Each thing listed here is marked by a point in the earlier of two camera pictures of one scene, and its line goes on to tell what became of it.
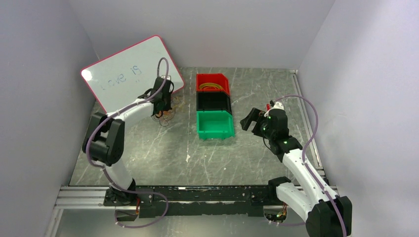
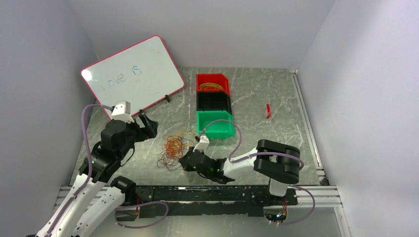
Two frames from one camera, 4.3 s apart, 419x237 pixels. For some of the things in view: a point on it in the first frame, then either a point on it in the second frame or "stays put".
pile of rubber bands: (177, 105) to (172, 147)
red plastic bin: (219, 78) stays put
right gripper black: (256, 115) to (184, 160)
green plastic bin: (211, 124) stays put
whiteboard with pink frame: (123, 76) stays put
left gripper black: (168, 106) to (149, 131)
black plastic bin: (213, 101) stays put
